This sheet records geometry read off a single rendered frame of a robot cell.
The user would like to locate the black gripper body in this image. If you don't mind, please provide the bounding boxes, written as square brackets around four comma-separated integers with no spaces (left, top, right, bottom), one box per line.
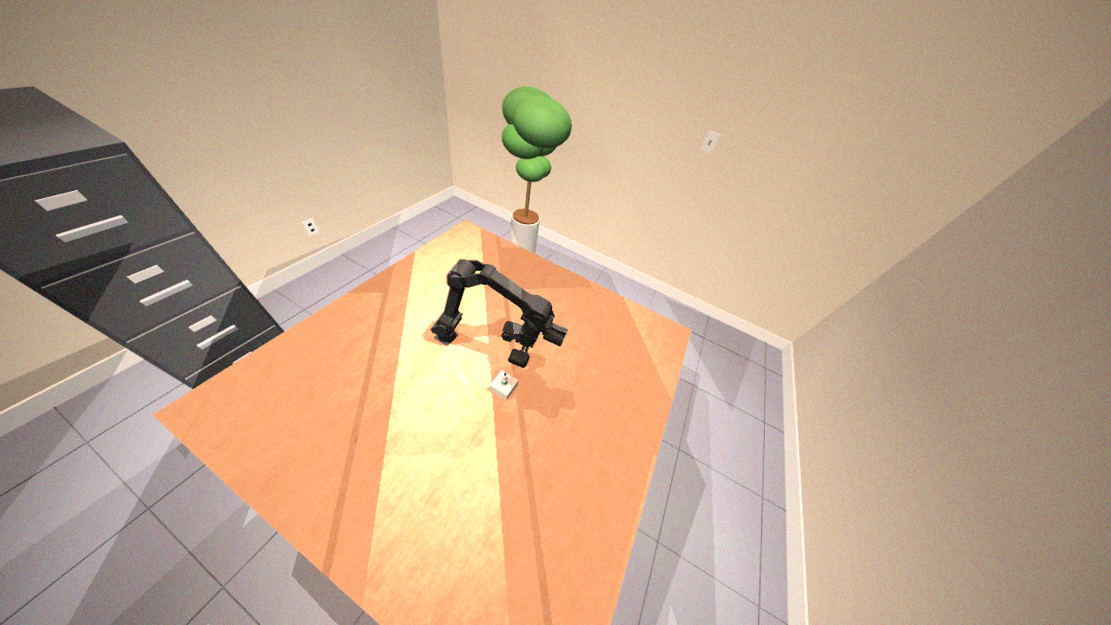
[508,329,539,367]

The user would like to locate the white block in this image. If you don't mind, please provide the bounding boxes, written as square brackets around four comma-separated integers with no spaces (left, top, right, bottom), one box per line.
[490,370,518,401]

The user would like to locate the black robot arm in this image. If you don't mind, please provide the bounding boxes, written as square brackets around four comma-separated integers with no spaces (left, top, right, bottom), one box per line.
[430,259,568,346]

